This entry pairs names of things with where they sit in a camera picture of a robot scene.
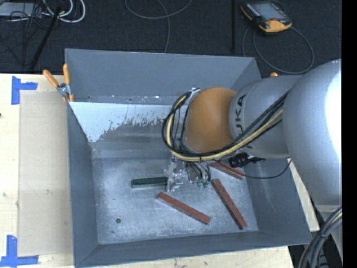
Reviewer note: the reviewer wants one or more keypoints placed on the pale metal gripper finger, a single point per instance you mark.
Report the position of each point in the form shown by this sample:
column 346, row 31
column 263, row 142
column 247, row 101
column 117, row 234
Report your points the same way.
column 170, row 175
column 174, row 186

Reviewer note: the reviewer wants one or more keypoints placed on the dark green flat block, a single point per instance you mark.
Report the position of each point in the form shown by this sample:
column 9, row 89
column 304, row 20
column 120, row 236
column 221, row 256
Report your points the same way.
column 147, row 182

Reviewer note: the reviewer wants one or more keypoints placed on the grey metal bin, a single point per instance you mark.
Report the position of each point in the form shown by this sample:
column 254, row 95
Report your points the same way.
column 145, row 205

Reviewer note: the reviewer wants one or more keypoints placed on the pale wood flat board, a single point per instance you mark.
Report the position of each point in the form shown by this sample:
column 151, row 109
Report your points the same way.
column 42, row 163

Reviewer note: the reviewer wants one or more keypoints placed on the red-brown flat block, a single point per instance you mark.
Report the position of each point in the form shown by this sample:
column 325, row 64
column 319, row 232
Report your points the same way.
column 230, row 170
column 184, row 208
column 229, row 204

